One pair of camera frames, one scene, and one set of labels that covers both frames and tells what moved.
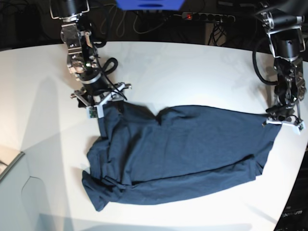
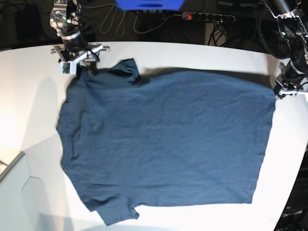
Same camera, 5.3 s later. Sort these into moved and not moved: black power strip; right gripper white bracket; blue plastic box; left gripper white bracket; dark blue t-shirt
Moved: right gripper white bracket; left gripper white bracket; dark blue t-shirt
Not moved: black power strip; blue plastic box
